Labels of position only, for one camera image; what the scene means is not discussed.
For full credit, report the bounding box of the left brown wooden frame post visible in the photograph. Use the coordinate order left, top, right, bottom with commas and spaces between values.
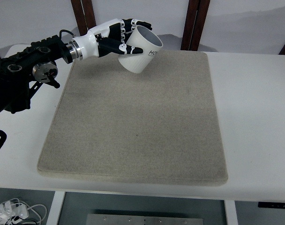
71, 0, 96, 36

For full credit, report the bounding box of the metal plate with screws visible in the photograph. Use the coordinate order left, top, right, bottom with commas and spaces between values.
86, 214, 203, 225

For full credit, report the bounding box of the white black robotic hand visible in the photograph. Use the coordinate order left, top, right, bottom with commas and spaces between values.
70, 18, 152, 60

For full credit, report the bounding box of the beige felt mat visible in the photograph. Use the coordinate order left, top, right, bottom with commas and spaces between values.
37, 50, 228, 186

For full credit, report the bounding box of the white ribbed cup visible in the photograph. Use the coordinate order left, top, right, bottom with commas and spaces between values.
118, 25, 164, 74

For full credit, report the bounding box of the black desk control panel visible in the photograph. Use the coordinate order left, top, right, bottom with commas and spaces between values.
258, 202, 285, 209

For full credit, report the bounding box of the white power adapter with cables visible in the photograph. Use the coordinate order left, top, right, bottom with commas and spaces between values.
0, 198, 48, 225

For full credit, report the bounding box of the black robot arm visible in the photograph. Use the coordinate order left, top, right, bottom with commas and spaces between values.
0, 30, 76, 113

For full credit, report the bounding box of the middle brown wooden frame post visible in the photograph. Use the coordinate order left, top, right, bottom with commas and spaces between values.
180, 0, 210, 51

